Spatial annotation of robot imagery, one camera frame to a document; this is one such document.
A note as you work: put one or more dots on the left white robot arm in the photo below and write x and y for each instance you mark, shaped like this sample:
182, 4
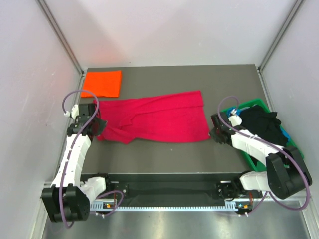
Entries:
67, 199

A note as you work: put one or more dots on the folded orange t shirt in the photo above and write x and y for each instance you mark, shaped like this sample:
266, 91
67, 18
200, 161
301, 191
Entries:
103, 84

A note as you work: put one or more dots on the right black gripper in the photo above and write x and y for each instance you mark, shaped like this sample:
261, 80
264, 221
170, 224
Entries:
213, 135

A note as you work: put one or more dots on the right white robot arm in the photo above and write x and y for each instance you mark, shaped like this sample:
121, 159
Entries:
286, 172

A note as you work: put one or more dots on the aluminium frame post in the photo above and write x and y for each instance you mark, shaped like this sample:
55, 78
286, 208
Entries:
280, 34
44, 7

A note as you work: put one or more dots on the black t shirt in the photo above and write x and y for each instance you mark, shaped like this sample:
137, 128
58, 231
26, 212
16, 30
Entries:
264, 124

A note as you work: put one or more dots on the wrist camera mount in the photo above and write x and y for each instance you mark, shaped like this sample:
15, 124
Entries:
235, 120
73, 113

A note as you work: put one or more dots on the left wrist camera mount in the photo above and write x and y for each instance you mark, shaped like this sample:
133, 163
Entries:
73, 113

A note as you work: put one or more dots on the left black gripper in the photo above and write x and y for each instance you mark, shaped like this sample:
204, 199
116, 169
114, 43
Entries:
102, 125

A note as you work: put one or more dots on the left aluminium frame post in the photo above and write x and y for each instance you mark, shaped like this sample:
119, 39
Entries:
44, 7

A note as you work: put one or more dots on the blue t shirt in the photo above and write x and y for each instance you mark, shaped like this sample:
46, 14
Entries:
233, 111

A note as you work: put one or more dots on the red t shirt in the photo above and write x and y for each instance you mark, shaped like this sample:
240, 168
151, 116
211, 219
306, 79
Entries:
172, 118

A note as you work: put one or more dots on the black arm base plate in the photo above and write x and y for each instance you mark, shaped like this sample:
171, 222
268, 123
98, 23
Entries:
174, 189

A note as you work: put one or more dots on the right aluminium frame post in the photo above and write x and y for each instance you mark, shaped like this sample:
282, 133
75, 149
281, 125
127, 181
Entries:
280, 34

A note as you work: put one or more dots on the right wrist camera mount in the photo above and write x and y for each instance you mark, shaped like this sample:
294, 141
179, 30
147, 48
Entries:
235, 120

